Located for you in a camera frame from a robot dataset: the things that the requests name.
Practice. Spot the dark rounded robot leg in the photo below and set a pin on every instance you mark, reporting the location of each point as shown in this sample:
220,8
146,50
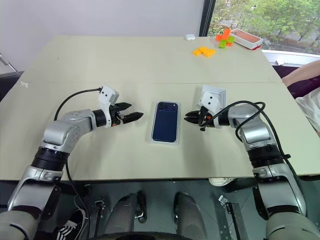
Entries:
125,215
190,215

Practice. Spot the white phone box lid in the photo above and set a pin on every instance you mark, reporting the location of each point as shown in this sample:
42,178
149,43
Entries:
221,92

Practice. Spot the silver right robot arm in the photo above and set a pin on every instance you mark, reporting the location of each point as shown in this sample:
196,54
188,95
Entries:
260,140

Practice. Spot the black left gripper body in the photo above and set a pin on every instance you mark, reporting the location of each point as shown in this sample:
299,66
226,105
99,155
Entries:
116,117

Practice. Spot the crumpled white paper scrap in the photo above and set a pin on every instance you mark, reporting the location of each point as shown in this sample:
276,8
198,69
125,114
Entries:
280,62

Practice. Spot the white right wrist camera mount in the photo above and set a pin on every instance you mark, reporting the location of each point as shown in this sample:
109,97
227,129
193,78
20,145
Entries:
210,98

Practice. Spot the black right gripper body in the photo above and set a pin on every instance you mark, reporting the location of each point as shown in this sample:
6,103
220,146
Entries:
205,120

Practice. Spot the white box with red lid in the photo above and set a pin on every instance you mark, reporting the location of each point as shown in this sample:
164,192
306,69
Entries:
246,38

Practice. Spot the bare person forearm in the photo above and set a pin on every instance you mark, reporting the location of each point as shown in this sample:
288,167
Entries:
302,72

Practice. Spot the white phone box base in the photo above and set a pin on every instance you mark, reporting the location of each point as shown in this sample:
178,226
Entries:
151,130

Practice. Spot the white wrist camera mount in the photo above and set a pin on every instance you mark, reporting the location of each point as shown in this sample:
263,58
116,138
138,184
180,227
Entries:
106,96
210,98

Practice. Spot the green toy brick stack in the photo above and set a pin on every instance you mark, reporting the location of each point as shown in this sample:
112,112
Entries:
227,42

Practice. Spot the grey metal stand leg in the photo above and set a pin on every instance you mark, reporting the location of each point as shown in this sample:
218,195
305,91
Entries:
6,62

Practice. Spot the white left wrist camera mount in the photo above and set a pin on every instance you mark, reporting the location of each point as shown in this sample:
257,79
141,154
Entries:
106,96

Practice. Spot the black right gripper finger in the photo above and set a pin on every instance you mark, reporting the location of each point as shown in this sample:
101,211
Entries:
193,114
193,119

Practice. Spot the dark low cabinet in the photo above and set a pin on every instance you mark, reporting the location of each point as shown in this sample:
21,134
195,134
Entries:
8,83

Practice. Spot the white garment of person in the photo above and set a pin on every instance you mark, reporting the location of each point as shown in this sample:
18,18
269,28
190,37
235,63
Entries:
311,107

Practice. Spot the orange toy brick stack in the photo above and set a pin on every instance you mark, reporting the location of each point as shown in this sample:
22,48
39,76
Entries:
225,33

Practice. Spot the black window frame post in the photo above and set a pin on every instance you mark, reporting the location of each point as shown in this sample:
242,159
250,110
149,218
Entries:
207,17

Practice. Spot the black sneaker with white stripes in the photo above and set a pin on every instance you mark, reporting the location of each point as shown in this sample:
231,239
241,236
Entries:
72,225

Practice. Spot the black perforated metal bracket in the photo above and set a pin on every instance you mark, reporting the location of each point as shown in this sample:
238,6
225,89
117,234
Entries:
97,217
233,217

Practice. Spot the yellow toy brick stack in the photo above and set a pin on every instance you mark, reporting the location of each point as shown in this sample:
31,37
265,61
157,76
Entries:
204,52

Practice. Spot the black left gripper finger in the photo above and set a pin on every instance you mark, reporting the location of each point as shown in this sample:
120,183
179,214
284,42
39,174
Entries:
124,106
133,117

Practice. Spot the small white tape scrap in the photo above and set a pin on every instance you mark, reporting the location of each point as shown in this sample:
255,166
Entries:
24,84

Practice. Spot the dark blue smartphone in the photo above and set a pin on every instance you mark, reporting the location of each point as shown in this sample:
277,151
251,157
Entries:
165,122

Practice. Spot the white earbuds case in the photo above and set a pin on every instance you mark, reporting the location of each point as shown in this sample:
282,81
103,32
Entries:
189,37

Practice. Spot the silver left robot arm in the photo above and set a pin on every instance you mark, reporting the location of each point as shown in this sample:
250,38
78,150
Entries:
60,135

